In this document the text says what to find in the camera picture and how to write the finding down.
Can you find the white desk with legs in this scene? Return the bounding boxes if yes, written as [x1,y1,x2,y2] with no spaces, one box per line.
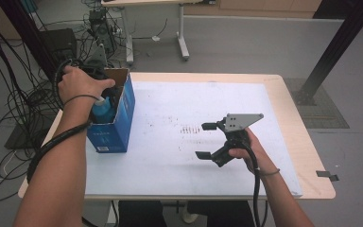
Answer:
[100,0,216,65]

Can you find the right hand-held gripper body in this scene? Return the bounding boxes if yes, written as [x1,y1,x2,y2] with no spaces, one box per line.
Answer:
[212,113,265,168]

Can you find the person's right hand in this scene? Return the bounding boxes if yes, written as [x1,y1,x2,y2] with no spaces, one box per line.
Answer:
[228,127,281,177]

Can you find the grey floor mat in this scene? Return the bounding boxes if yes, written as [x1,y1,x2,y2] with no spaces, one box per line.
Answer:
[283,78,351,130]

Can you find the black box on floor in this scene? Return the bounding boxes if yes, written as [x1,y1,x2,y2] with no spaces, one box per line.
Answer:
[39,27,78,64]

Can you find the black metal post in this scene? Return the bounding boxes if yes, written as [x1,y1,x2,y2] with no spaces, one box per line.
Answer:
[0,0,64,83]
[292,0,363,107]

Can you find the tangle of black floor cables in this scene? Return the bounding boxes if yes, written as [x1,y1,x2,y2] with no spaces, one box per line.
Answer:
[0,0,130,204]

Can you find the black elastic wristband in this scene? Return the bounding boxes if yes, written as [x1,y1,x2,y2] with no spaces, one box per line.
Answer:
[62,94,101,108]
[257,167,281,177]

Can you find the blue plastic bottle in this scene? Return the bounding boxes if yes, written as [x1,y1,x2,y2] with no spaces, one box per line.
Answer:
[91,96,118,125]

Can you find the white table mat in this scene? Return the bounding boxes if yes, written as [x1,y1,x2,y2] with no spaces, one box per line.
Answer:
[84,80,303,198]

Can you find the black computer tower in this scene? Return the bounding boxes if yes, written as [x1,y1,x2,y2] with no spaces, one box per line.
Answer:
[88,8,118,55]

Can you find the blue cardboard box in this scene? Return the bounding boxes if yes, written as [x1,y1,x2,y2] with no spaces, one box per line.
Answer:
[86,67,137,154]

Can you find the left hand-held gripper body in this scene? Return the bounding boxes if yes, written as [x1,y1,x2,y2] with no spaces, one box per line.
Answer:
[81,43,111,81]

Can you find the black floor mat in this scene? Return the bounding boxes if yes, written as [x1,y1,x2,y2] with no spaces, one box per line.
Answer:
[4,122,60,151]

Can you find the person's left hand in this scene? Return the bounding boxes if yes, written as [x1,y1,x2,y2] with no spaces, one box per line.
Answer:
[57,64,116,107]

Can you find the black tape strip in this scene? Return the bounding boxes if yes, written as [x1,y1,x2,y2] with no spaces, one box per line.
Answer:
[315,169,340,183]

